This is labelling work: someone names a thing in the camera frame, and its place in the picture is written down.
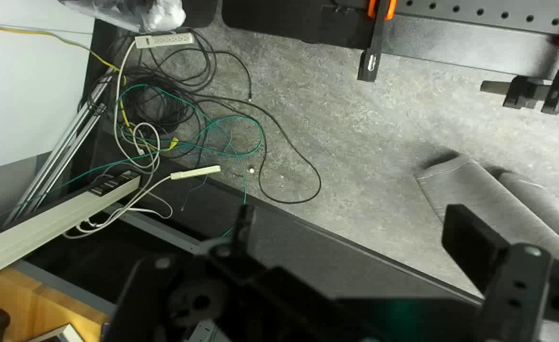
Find beige square post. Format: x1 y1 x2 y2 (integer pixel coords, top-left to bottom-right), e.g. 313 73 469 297
0 175 142 285

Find black power brick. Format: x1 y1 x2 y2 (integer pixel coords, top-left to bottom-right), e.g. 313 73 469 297
87 170 140 196

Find metal tripod legs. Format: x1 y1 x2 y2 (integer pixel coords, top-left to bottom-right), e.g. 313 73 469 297
1 71 115 228

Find black orange bar clamp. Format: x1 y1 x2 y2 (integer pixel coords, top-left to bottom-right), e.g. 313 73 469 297
478 8 559 116
355 0 400 84

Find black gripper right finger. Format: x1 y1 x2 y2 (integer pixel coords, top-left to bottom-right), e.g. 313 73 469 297
440 204 559 342

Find white power strip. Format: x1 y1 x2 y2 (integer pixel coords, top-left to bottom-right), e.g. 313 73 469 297
168 164 224 185
132 31 195 52

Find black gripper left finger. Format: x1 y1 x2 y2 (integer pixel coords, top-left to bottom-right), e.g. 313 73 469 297
100 202 275 342

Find black floor cable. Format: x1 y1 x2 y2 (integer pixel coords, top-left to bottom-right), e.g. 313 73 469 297
142 31 324 208

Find green floor cable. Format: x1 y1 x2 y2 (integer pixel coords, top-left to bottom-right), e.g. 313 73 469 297
62 80 267 238

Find black trash bin with bag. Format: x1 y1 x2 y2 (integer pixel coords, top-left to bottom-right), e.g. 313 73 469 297
58 0 220 35

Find black robot workbench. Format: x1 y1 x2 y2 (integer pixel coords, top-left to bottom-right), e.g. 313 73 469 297
220 0 559 82

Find thin yellow cable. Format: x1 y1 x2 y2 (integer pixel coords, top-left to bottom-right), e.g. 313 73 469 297
0 19 180 156

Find black shelving unit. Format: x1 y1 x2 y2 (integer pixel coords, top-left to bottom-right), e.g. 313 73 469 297
11 175 484 342

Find wooden shelf board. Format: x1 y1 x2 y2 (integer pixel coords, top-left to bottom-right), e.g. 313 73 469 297
0 265 106 342

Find white floor cable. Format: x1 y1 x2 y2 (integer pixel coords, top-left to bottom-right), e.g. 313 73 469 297
62 40 174 242

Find white blue paper stack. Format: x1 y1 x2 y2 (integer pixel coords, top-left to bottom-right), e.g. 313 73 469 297
28 322 87 342

